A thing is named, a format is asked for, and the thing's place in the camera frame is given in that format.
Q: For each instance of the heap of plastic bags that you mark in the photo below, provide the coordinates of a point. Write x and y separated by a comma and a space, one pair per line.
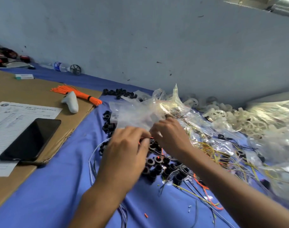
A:
182, 111

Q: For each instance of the person's right hand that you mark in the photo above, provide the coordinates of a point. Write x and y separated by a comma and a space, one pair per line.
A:
173, 137

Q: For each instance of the clear plastic water bottle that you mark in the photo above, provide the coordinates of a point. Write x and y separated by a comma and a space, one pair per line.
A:
56, 67

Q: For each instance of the white handheld device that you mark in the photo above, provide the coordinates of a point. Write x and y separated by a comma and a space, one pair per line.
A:
71, 103

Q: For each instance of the blue cloth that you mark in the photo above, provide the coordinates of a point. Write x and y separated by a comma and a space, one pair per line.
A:
49, 197

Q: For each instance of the window frame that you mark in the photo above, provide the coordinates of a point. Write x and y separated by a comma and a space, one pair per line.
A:
263, 4

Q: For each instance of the pile of white plastic wheels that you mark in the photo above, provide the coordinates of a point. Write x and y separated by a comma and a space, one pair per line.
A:
230, 116

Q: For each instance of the stack of plastic bags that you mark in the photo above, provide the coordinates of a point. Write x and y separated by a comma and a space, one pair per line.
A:
135, 114

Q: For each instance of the person's left hand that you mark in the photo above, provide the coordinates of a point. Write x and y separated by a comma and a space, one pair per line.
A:
123, 161

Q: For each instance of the white paper sheet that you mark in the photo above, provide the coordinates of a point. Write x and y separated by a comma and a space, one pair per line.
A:
11, 116

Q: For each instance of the small white label card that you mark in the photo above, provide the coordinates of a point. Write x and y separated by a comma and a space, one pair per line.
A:
24, 76

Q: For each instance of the pile of large plastic bags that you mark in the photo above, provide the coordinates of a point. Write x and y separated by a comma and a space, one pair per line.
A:
277, 140

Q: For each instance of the orange tie bundle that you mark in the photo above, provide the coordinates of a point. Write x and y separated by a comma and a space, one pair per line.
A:
75, 93

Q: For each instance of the person's right forearm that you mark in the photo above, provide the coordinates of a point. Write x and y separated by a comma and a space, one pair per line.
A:
239, 192

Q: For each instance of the black smartphone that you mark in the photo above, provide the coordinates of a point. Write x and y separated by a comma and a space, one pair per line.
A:
30, 140

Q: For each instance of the brown cardboard sheet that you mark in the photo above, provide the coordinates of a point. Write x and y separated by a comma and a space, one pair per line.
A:
26, 90

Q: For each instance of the pile of black plastic rings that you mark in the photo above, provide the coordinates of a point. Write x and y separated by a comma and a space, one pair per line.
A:
163, 163

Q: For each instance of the black round wheel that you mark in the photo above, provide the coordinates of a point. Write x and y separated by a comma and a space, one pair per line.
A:
75, 69

